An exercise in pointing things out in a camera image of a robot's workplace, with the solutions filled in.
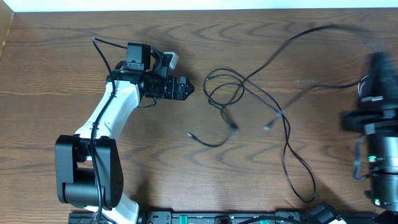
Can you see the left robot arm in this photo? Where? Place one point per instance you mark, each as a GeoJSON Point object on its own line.
{"type": "Point", "coordinates": [88, 168]}

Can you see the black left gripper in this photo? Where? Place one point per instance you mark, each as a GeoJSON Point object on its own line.
{"type": "Point", "coordinates": [181, 94]}

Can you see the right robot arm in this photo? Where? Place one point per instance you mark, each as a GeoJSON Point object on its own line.
{"type": "Point", "coordinates": [375, 150]}

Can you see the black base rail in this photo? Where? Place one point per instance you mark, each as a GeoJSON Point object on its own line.
{"type": "Point", "coordinates": [166, 217]}

